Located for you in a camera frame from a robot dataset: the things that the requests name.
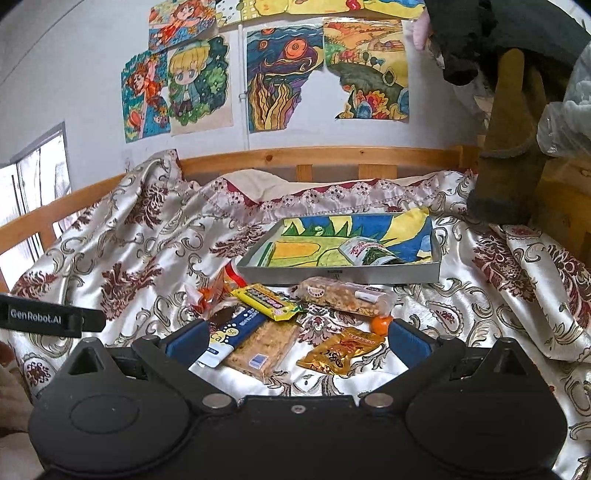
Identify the window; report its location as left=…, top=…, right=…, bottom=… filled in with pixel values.
left=0, top=122, right=72, bottom=278

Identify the grey cardboard tray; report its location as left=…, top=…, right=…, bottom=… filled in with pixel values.
left=236, top=213, right=441, bottom=284

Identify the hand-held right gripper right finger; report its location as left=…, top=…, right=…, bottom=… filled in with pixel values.
left=358, top=319, right=536, bottom=414

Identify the blue and white snack packet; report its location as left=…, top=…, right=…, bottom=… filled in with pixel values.
left=198, top=305, right=269, bottom=368

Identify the golden snack packet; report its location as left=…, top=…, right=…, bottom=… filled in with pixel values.
left=296, top=329, right=386, bottom=378

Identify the clear plastic bag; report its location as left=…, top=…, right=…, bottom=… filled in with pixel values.
left=536, top=55, right=591, bottom=160

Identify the patterned satin blanket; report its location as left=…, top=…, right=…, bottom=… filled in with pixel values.
left=9, top=150, right=591, bottom=480

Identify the blond figure wall drawing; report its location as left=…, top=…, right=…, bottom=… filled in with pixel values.
left=167, top=34, right=234, bottom=137

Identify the white wall pipe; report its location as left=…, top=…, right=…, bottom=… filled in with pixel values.
left=238, top=25, right=248, bottom=151

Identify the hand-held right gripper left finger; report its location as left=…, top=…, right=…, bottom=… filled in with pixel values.
left=58, top=319, right=241, bottom=414

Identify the brown hanging garment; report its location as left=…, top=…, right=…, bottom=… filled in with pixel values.
left=466, top=48, right=550, bottom=224

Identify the clear nut bar packet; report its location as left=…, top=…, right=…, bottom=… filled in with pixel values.
left=290, top=276, right=398, bottom=319

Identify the green snack packet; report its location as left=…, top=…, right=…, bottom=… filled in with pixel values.
left=338, top=237, right=404, bottom=267

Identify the orange-haired figure wall drawing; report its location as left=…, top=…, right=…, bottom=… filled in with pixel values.
left=148, top=0, right=218, bottom=51

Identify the colourful drawing paper sheet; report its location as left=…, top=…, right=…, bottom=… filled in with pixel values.
left=252, top=208, right=435, bottom=267

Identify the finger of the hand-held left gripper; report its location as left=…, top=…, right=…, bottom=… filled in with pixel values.
left=79, top=308, right=107, bottom=332

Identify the swirly sky wall drawing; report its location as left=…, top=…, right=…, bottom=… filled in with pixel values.
left=246, top=21, right=326, bottom=134

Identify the landscape wall drawing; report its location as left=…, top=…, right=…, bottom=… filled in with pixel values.
left=323, top=17, right=411, bottom=123

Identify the pink cloth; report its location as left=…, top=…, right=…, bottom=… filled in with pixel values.
left=412, top=9, right=432, bottom=51

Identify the yellow wall drawing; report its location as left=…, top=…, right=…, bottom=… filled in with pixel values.
left=249, top=0, right=426, bottom=20

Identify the yellow snack bar packet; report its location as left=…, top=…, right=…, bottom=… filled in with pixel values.
left=230, top=283, right=303, bottom=322

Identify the cream pillow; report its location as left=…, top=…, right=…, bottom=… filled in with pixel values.
left=219, top=169, right=296, bottom=197

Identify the orange and red clear packet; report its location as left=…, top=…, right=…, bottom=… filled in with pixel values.
left=185, top=265, right=245, bottom=324

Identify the dotted wall drawing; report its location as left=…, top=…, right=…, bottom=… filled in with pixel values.
left=216, top=0, right=259, bottom=27

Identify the dark hanging garment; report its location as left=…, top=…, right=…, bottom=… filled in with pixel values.
left=425, top=0, right=591, bottom=88

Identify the clear rice cracker packet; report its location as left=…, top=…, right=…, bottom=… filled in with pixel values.
left=222, top=318, right=301, bottom=384

